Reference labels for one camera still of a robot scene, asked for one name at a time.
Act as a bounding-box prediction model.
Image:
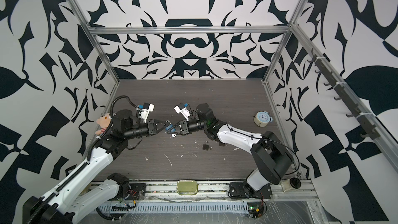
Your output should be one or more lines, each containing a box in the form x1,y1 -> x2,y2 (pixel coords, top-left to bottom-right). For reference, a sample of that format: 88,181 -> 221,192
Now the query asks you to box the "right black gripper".
168,120 -> 209,138

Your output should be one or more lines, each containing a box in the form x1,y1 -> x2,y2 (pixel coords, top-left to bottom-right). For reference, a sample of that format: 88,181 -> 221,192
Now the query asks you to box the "blue padlock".
165,120 -> 177,138

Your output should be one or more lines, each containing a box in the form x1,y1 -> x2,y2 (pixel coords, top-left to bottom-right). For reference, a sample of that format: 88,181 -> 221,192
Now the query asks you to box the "black padlock front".
202,141 -> 212,151

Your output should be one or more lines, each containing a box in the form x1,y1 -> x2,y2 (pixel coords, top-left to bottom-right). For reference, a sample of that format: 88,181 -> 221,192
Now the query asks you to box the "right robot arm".
166,103 -> 294,191

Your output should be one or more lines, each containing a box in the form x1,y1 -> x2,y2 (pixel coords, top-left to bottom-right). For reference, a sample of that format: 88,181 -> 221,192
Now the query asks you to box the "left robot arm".
22,96 -> 166,224

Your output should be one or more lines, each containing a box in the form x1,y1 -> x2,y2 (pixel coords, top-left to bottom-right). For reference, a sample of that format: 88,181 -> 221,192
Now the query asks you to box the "plush doll striped shirt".
95,113 -> 112,136

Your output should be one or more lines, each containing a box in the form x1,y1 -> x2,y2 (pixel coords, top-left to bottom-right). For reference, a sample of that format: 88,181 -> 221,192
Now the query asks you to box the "gold metal tin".
176,180 -> 199,195

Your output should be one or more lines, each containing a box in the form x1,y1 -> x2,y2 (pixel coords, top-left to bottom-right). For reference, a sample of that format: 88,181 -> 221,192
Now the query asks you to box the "cream blue alarm clock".
254,111 -> 273,128

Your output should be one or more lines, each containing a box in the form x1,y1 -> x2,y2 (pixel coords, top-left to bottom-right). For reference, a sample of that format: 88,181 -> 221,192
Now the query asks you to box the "small electronics board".
248,201 -> 267,219

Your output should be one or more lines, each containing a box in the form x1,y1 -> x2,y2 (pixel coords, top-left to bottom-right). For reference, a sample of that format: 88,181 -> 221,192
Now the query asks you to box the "cream bottle black cap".
281,177 -> 302,192

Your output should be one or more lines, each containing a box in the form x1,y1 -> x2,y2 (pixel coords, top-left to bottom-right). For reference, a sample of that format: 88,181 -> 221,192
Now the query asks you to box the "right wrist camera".
174,103 -> 191,121

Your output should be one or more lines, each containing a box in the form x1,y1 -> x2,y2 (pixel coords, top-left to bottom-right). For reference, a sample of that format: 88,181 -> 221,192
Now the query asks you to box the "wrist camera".
136,103 -> 154,123
174,103 -> 191,121

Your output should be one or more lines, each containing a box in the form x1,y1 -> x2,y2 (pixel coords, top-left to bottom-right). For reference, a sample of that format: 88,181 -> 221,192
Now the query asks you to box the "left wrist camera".
136,103 -> 154,123

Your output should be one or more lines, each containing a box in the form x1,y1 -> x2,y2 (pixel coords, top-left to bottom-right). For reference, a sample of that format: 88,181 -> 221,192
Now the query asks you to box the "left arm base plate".
123,183 -> 147,201

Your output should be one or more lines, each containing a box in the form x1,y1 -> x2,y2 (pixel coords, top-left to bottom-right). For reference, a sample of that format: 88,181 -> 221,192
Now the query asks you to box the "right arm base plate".
228,182 -> 273,200

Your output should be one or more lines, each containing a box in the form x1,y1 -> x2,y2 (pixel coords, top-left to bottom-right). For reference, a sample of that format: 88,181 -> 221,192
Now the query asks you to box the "white slotted cable duct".
99,202 -> 249,214

